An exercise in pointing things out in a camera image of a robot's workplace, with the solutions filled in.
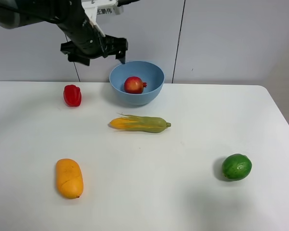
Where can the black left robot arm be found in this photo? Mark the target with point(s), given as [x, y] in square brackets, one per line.
[18, 13]

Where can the red bell pepper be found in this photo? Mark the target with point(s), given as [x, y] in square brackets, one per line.
[72, 96]

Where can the corn cob with husk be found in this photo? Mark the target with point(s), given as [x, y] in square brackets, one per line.
[140, 123]

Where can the orange mango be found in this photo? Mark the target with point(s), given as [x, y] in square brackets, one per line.
[69, 180]

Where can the red pomegranate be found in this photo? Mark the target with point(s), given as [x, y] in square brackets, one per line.
[134, 85]

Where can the green lime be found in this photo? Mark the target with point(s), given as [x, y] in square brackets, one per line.
[236, 167]

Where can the white camera mount with label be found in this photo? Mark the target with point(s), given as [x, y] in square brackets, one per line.
[94, 8]

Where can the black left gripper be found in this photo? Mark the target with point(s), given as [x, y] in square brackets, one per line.
[86, 43]

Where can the blue bowl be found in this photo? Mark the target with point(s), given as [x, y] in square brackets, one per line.
[147, 72]

